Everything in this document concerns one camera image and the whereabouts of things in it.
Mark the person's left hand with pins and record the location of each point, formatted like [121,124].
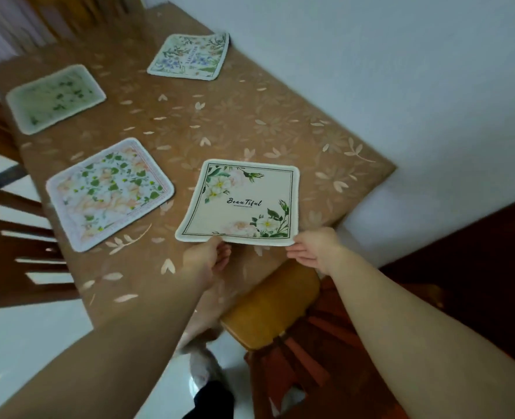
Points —
[200,260]

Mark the person's right hand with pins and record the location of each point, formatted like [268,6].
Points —
[323,248]

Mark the person's right thumb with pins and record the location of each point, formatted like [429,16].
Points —
[306,238]

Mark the person's left fingers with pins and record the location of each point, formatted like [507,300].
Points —
[222,258]

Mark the cream cloth with white flowers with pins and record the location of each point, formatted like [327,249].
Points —
[244,205]

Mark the person's left forearm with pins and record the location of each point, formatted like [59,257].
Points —
[109,344]

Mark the person's right forearm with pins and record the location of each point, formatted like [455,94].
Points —
[419,340]

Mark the wooden chair with yellow seat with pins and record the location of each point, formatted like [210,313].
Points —
[279,309]

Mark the white shoe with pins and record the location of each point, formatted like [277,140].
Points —
[206,370]

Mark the pink and green floral cloth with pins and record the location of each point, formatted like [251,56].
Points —
[109,191]

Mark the brown floral tablecloth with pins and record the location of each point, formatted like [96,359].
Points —
[222,122]

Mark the black trouser leg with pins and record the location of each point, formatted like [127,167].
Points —
[214,403]

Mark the dark brown wooden cabinet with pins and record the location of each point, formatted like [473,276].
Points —
[471,274]

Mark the blue floral cloth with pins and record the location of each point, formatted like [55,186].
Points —
[190,56]

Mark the pale green leaf cloth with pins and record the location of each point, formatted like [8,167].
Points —
[54,98]

